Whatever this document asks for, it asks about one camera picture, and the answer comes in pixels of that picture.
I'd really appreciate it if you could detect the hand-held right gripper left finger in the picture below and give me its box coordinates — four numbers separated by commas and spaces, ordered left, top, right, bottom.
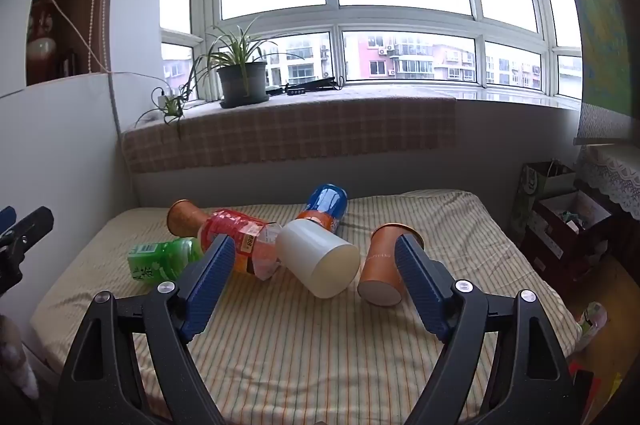
54, 233, 237, 425

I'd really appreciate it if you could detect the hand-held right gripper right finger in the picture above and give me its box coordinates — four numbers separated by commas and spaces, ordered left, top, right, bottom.
394, 234, 592, 425

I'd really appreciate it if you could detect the white cup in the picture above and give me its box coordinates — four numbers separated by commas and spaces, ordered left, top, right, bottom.
275, 218, 361, 300

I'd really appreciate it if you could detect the orange paper cup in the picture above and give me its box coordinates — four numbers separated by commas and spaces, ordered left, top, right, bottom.
356, 223, 425, 307

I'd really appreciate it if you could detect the copper brown cup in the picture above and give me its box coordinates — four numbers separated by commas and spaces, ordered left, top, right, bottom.
166, 199, 209, 239

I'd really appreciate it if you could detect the green drink bottle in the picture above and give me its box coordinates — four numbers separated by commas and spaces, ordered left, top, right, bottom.
127, 237, 205, 288

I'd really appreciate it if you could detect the red label plastic bottle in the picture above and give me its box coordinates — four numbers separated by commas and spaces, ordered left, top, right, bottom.
197, 208, 284, 281

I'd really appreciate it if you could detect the striped bed sheet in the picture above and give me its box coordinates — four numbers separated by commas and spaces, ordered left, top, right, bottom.
29, 188, 584, 425

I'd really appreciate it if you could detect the blue drink can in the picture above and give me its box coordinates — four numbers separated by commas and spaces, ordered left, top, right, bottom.
295, 183, 349, 236

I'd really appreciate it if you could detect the furry grey white object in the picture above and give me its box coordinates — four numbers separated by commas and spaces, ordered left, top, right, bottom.
0, 314, 40, 400

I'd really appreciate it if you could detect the dark red cardboard box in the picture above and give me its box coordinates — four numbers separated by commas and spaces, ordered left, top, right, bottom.
519, 189, 615, 297

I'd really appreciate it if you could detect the green paper bag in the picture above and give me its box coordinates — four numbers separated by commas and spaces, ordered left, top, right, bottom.
509, 160, 577, 237

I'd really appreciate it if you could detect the white sneaker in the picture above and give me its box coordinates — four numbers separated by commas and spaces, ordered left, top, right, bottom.
574, 301, 609, 352

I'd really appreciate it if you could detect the plaid window seat cushion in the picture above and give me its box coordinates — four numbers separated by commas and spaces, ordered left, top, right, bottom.
121, 84, 458, 174

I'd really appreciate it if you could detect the red figurine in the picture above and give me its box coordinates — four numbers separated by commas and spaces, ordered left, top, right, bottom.
27, 2, 57, 82

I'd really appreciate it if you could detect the small spider plant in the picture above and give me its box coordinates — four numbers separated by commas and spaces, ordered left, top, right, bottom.
134, 70, 202, 142

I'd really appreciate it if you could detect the red flat object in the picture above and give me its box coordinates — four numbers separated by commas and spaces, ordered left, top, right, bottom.
569, 359, 610, 425

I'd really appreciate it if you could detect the large potted spider plant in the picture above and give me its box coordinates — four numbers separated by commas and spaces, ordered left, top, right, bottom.
190, 17, 306, 110

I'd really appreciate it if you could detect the white lace cloth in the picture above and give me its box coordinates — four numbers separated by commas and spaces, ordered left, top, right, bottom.
574, 144, 640, 222

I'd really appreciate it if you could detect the white lamp cable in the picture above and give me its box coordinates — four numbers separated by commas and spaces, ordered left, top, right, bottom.
42, 0, 173, 140

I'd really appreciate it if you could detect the black device with cable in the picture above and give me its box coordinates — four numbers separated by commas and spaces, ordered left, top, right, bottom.
265, 76, 346, 97

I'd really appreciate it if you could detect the white window frame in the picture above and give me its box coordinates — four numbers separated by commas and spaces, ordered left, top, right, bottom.
159, 0, 585, 102

